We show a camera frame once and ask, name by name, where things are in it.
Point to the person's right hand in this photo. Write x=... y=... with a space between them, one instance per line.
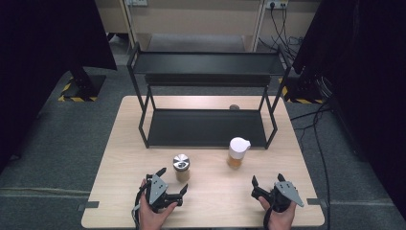
x=282 y=221

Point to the glass jar with metal lid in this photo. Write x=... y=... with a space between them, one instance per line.
x=181 y=167

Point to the black curtain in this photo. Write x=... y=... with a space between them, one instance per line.
x=367 y=80
x=41 y=64

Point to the person's left hand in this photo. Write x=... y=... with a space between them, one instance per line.
x=151 y=220

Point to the small round grey knob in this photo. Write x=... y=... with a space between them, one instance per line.
x=234 y=107

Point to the glass jar with white lid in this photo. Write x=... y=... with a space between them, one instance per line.
x=237 y=151

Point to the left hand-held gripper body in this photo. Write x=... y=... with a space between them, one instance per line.
x=158 y=190

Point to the black metal two-tier shelf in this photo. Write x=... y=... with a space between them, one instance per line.
x=204 y=127

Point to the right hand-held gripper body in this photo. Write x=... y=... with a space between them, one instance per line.
x=285 y=191

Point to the black stand base striped tape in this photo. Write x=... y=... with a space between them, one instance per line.
x=84 y=87
x=303 y=92

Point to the grey tape strip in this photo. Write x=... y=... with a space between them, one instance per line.
x=88 y=205
x=316 y=202

